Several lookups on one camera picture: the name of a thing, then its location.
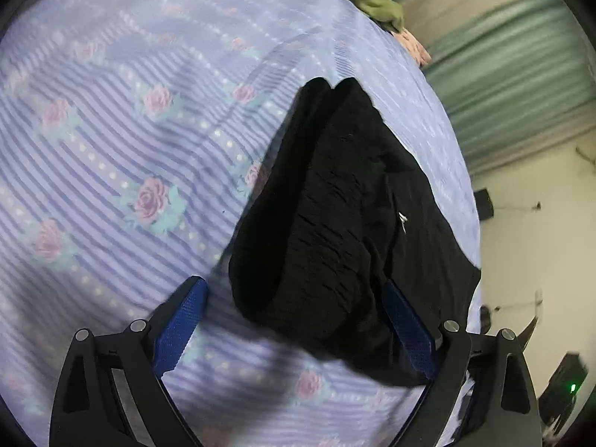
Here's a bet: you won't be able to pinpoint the green curtain right panel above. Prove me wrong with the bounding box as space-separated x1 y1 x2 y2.
424 0 595 169

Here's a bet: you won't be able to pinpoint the black cylindrical bin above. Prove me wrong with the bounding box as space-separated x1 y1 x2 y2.
474 189 494 221

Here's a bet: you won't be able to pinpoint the pink patterned garment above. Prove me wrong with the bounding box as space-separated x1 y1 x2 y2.
392 28 431 68

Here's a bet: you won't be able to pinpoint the black pants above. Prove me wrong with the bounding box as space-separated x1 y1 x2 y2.
228 78 481 387

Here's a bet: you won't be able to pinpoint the purple floral bed sheet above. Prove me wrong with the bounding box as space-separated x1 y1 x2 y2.
1 0 480 446

